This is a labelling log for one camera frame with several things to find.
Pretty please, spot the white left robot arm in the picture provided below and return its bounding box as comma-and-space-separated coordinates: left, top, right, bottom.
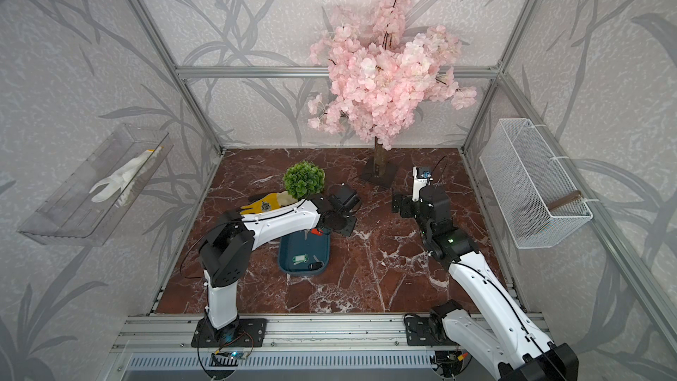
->
199, 185, 361, 333

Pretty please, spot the teal plastic storage box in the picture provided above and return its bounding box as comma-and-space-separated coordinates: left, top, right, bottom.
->
278, 229, 331, 276

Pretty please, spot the brush with wooden handle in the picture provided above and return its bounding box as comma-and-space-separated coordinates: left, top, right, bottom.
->
515, 189, 583, 236

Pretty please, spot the green artificial potted plant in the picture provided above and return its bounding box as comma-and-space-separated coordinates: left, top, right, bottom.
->
283, 161, 325, 200

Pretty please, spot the pink blossom artificial tree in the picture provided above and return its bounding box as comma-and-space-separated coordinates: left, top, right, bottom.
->
308, 0, 477, 186

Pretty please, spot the yellow black work glove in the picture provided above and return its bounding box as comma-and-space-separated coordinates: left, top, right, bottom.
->
240, 192, 297, 215

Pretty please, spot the white glove on shelf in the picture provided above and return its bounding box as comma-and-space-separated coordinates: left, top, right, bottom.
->
89, 146, 163, 207

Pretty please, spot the clear plastic wall shelf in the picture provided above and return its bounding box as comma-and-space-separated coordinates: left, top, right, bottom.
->
18, 123, 174, 247

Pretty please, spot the white wire mesh basket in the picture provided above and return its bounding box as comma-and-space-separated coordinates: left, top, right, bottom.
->
480, 118, 592, 250

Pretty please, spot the aluminium front rail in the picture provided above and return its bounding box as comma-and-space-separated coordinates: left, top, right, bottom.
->
110, 311, 551, 353

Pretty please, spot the key with black tag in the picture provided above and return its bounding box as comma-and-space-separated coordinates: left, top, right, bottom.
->
308, 261, 324, 272

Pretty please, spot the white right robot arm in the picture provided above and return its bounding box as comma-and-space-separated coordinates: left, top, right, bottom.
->
392, 185, 579, 380

